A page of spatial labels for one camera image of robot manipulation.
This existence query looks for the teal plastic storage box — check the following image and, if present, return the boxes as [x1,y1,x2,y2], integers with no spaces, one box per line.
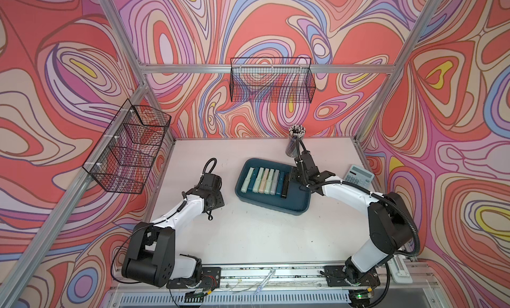
[235,158,311,216]

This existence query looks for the light green pliers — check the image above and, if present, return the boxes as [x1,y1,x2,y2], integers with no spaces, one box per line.
[240,167,254,193]

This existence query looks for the beige pliers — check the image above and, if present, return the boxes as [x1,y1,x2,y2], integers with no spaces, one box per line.
[258,168,270,194]

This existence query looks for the grey-blue pliers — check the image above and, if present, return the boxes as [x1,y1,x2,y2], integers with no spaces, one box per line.
[270,169,280,195]

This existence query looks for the mint green pliers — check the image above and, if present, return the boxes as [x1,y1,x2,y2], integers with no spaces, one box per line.
[264,169,275,195]

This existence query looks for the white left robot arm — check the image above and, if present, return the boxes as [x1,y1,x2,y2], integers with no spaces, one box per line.
[122,173,224,288]

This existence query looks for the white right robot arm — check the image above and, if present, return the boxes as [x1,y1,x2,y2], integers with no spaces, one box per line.
[294,150,420,284]

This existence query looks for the mesh pen holder cup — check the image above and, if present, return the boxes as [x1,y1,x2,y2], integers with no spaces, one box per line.
[286,125,305,158]

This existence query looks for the light blue calculator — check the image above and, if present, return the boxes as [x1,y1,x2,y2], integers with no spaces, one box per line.
[344,165,375,189]

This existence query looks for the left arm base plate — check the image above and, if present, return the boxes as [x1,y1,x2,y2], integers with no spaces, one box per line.
[167,266,222,291]

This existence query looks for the black wire basket left wall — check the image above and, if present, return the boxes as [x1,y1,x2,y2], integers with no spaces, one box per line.
[82,100,171,195]

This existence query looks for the black wire basket wall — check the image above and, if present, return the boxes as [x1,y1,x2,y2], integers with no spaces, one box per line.
[82,100,171,195]
[229,56,316,104]

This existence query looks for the black wire basket back wall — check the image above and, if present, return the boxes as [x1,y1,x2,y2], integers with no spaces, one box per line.
[229,56,316,104]

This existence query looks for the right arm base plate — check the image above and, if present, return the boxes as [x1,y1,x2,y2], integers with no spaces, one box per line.
[320,265,381,288]

